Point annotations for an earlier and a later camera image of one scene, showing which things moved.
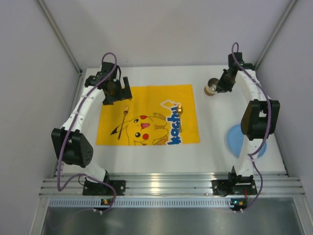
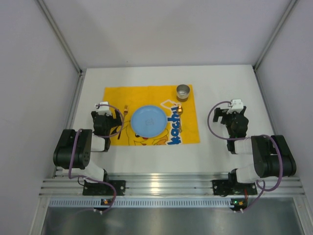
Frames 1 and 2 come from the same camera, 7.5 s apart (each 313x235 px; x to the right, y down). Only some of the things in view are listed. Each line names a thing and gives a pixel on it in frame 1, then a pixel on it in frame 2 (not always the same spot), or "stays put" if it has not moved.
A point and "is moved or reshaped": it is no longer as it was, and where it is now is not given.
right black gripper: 222,85 → 225,117
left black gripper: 117,95 → 113,120
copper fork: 125,110 stays put
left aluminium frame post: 53,24 stays put
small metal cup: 211,89 → 182,91
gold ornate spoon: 180,110 stays put
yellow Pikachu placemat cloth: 156,115 stays put
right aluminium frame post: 289,10 stays put
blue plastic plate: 234,141 is moved or reshaped
